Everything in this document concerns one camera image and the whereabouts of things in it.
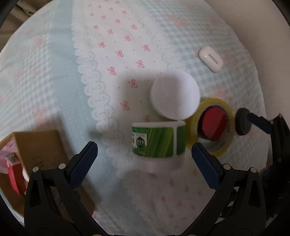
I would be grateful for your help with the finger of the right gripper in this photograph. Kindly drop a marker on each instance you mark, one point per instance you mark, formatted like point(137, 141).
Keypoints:
point(260, 122)

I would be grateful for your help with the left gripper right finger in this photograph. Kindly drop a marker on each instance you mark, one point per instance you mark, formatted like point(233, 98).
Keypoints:
point(237, 206)

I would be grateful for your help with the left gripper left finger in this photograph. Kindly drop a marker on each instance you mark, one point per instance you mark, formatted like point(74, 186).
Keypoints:
point(52, 206)

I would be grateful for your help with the red round lid jar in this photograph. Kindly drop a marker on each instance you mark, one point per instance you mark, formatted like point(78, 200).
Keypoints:
point(212, 123)

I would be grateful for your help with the yellow packing tape roll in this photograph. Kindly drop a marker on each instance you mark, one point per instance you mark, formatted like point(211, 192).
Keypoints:
point(216, 148)

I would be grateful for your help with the white earbuds case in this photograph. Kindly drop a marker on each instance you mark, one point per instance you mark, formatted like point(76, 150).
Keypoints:
point(211, 59)

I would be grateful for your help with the white lid pale-green jar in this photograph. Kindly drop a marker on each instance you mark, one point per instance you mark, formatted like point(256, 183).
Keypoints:
point(175, 95)

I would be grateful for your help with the green label white jar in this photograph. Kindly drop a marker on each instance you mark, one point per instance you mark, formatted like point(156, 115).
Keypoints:
point(159, 147)

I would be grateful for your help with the small red box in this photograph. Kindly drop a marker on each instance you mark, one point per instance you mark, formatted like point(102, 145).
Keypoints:
point(15, 175)

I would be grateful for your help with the brown cardboard box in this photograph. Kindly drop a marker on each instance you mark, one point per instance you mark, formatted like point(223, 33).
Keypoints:
point(37, 148)

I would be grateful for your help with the pink paper box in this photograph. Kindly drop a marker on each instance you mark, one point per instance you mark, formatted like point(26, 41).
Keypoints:
point(9, 149)

